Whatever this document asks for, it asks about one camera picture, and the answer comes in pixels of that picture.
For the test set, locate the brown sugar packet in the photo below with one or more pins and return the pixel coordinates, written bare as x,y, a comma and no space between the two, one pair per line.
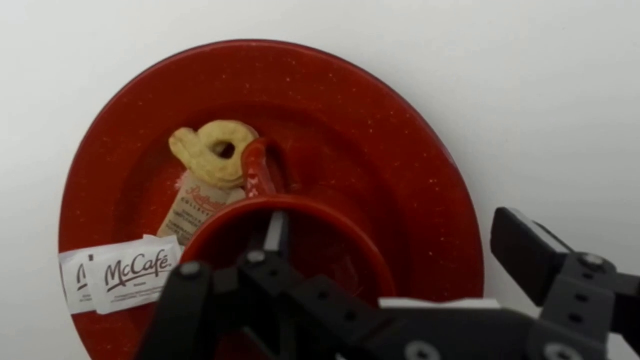
195,204

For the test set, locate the white McCafe sugar packet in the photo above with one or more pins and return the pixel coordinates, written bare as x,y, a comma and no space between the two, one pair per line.
117,276

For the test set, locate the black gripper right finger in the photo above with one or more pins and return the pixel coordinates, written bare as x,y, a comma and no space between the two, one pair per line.
582,297

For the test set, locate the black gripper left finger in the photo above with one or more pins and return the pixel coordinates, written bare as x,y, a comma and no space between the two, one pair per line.
289,316

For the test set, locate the red cup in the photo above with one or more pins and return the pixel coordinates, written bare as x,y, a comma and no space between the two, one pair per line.
321,241

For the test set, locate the ring-shaped cookie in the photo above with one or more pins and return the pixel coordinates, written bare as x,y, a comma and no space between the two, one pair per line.
215,150

